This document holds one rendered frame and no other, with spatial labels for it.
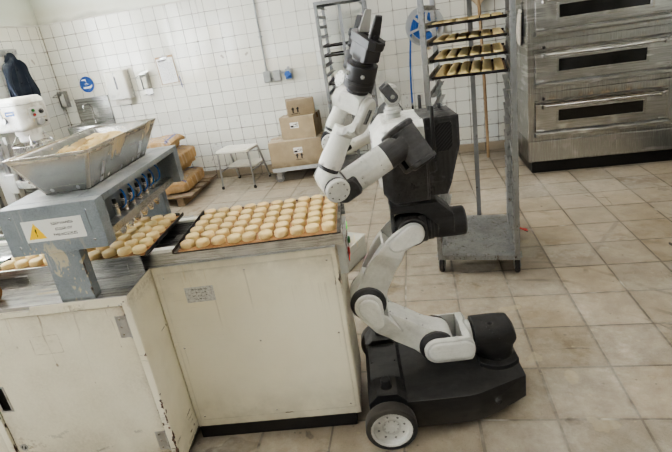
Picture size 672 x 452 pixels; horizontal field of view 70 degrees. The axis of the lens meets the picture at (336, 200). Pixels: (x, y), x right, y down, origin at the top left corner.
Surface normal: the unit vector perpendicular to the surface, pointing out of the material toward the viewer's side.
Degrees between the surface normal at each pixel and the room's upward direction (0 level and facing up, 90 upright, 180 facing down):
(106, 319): 90
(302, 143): 85
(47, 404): 90
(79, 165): 110
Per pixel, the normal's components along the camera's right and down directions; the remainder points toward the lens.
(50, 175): 0.02, 0.63
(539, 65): -0.14, 0.35
